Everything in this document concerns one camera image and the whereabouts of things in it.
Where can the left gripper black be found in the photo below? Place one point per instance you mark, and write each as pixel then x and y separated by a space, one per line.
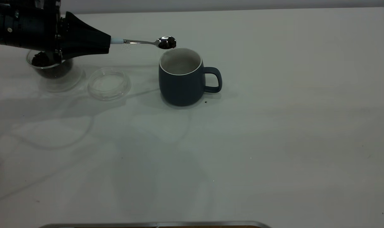
pixel 24 28

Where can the dark grey-blue ceramic mug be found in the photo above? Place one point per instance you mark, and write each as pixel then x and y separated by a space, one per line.
pixel 181 88

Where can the black beans in jar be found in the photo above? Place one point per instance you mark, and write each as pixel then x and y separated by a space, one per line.
pixel 41 60

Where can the clear round glass lid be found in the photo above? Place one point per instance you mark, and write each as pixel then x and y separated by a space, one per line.
pixel 109 85

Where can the clear double-wall glass jar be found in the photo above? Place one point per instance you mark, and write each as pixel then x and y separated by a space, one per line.
pixel 62 79

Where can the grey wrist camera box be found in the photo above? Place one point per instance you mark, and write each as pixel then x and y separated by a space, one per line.
pixel 49 3

